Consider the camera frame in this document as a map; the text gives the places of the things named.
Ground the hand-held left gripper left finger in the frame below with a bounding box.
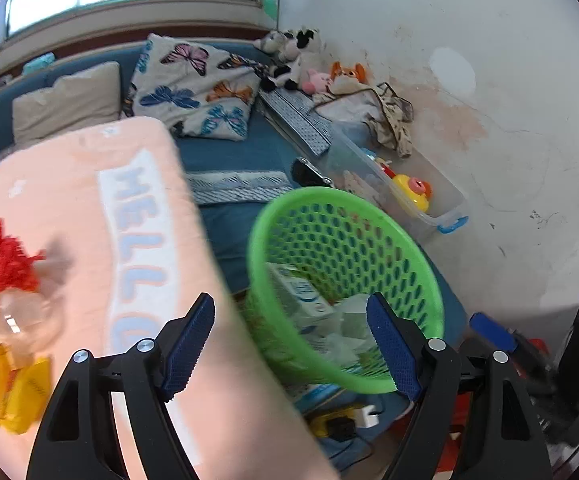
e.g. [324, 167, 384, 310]
[26, 292, 216, 480]

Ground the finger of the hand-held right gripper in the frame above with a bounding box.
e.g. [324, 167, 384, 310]
[469, 312, 530, 361]

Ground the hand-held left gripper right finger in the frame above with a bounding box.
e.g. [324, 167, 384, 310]
[366, 292, 553, 480]

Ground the white blue milk carton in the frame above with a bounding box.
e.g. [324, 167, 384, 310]
[267, 262, 335, 333]

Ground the green plastic basket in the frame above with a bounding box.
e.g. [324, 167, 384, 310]
[242, 186, 445, 395]

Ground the yellow snack packet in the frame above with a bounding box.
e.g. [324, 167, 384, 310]
[0, 342, 53, 435]

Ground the red plastic stool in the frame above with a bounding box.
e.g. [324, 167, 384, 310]
[447, 392, 476, 463]

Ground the clear plastic storage bin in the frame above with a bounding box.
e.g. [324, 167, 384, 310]
[314, 120, 469, 235]

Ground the clear plastic goblet cup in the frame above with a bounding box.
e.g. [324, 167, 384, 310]
[0, 287, 65, 358]

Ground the red white toy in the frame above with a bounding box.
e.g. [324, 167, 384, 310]
[362, 149, 395, 176]

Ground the black toy car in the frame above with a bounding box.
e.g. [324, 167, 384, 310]
[292, 157, 333, 188]

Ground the blue sofa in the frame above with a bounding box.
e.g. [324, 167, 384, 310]
[0, 40, 470, 341]

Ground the red shredded plastic bundle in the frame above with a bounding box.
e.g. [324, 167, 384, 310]
[0, 217, 48, 295]

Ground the beige patterned cloth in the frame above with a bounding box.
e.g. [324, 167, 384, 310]
[314, 82, 415, 158]

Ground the butterfly print pillow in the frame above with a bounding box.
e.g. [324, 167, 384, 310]
[128, 33, 265, 141]

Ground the orange fox plush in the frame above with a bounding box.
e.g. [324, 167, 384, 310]
[329, 61, 367, 95]

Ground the pink plush toy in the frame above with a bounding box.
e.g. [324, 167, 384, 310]
[303, 70, 333, 95]

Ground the beige cushion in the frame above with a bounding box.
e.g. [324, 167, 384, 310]
[12, 61, 122, 143]

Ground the black white cow plush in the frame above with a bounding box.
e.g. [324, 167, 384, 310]
[261, 28, 320, 93]

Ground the grey plush toy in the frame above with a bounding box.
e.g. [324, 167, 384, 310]
[254, 31, 290, 56]

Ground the teal packet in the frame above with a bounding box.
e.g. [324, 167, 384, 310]
[22, 53, 55, 75]

